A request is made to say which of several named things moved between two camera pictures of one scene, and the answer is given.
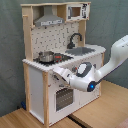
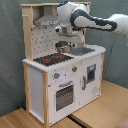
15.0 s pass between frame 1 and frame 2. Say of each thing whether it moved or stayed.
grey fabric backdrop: stayed
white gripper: moved
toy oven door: stayed
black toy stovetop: stayed
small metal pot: moved
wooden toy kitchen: stayed
